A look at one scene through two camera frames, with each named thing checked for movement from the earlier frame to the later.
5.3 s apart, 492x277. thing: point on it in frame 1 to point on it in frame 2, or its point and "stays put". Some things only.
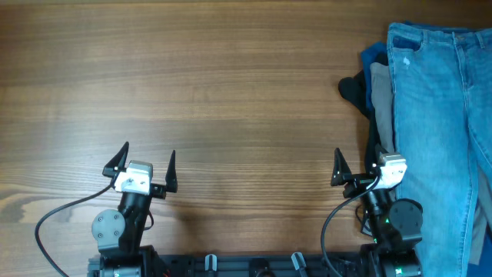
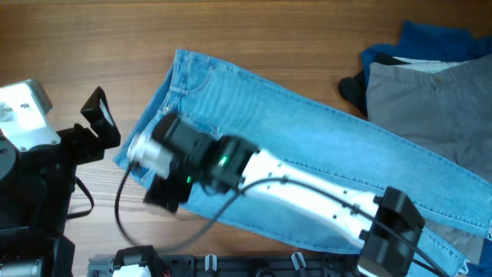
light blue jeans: [442, 84] to [310, 131]
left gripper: [159, 191] to [92, 148]
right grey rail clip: [298, 260] stays put
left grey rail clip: [211, 262] stays put
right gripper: [358, 181] to [163, 188]
